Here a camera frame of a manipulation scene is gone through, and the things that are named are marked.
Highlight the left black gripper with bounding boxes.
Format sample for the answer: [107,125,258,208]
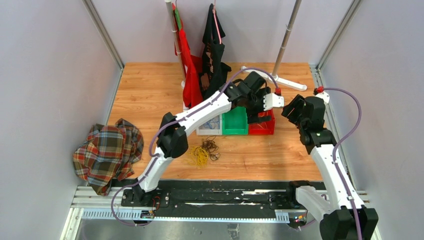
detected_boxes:
[244,88,273,125]

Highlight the yellow cable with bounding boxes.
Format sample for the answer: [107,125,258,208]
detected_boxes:
[187,145,211,168]
[251,114,275,131]

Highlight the blue cable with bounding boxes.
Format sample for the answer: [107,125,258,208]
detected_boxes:
[202,116,221,131]

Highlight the brown cable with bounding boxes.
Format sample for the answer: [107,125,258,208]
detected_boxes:
[200,135,222,163]

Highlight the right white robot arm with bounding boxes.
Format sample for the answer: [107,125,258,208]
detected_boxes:
[281,94,379,240]

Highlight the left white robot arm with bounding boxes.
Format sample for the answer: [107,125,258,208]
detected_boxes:
[131,67,284,207]

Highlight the red plastic bin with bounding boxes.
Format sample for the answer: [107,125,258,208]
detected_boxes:
[248,109,276,135]

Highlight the green plastic bin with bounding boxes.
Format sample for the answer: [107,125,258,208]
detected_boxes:
[222,106,248,135]

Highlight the white rack base foot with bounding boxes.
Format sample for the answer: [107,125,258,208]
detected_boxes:
[240,65,308,91]

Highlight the white plastic bin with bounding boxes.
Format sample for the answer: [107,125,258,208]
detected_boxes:
[196,115,222,136]

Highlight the black hanging garment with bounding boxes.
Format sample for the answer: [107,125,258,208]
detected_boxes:
[199,4,232,100]

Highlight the red hanging shirt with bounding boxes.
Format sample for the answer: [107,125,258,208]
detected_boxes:
[172,3,203,109]

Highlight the left metal rack pole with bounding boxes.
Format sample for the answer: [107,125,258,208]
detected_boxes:
[164,0,186,86]

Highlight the metal rack pole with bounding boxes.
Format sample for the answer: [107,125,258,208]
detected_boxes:
[272,0,302,78]
[164,0,186,86]

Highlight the right metal rack pole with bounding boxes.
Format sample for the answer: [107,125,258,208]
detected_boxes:
[272,0,302,78]

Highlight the pink clothes hanger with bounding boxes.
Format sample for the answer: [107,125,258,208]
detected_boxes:
[212,0,222,44]

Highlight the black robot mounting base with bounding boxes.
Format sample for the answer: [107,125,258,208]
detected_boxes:
[120,180,308,220]

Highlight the green clothes hanger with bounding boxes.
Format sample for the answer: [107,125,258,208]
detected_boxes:
[174,7,183,31]

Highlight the plaid flannel shirt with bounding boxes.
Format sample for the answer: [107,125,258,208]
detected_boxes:
[72,118,144,196]

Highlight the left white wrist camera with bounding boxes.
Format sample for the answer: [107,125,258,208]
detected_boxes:
[263,93,285,111]

